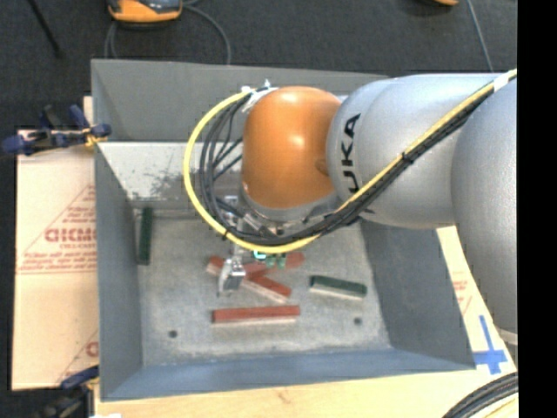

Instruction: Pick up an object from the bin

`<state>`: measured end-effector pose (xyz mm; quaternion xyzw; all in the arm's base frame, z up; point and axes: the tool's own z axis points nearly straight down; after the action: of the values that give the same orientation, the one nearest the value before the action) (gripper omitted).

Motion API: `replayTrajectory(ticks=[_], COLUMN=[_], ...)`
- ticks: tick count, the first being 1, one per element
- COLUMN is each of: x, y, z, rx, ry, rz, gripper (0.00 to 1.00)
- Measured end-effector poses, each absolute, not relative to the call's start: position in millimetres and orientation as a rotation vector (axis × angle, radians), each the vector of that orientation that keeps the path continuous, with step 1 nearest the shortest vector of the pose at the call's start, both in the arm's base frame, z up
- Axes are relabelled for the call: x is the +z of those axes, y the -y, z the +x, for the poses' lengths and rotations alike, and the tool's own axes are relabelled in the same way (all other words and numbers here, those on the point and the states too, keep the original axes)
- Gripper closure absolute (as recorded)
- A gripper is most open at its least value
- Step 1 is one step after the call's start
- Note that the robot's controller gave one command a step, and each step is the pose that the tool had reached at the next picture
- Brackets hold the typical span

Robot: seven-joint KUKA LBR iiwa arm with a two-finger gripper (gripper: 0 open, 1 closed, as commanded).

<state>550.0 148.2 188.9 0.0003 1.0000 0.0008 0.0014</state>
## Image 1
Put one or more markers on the brown cardboard board red print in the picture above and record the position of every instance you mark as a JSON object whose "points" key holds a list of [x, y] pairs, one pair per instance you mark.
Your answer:
{"points": [[52, 303]]}

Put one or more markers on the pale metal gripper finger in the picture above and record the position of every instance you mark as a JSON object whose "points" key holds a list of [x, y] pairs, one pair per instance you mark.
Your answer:
{"points": [[224, 279], [237, 277]]}

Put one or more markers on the red-brown flat block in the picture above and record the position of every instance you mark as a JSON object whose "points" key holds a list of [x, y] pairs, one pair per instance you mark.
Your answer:
{"points": [[294, 259], [257, 314], [267, 286]]}

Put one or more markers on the dark green flat block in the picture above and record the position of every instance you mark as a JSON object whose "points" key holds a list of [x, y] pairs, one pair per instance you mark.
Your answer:
{"points": [[145, 235], [337, 286]]}

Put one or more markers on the grey metal bin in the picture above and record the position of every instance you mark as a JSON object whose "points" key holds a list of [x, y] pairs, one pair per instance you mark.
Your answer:
{"points": [[117, 233]]}

